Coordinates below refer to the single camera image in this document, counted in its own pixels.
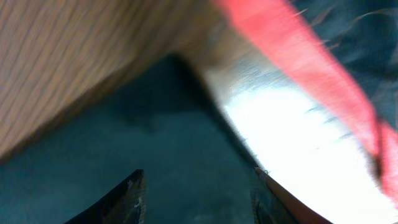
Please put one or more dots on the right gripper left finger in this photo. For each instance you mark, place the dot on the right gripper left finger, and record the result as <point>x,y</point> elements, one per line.
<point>124,204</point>

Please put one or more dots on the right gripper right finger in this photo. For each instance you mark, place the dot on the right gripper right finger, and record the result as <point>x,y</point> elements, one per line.
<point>271,203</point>

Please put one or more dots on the red and black patterned garment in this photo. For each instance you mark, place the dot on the red and black patterned garment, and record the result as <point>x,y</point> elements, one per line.
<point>344,54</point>

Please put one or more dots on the black polo shirt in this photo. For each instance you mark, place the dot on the black polo shirt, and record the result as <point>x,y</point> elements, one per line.
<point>162,126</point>

